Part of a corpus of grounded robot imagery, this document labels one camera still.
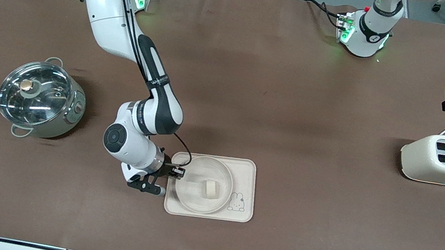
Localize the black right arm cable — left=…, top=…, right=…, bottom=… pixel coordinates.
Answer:
left=78, top=0, right=221, bottom=170

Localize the glass pot lid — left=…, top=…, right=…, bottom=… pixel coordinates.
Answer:
left=0, top=56, right=77, bottom=133

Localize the white steamed bun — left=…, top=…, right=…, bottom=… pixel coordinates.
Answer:
left=202, top=180, right=220, bottom=200

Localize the cream tray with bear drawing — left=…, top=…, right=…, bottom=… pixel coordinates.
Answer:
left=162, top=147, right=262, bottom=228

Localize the stainless steel pot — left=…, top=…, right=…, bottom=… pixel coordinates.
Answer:
left=0, top=49, right=93, bottom=148

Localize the black arm base cable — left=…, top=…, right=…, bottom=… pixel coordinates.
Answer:
left=299, top=0, right=346, bottom=29

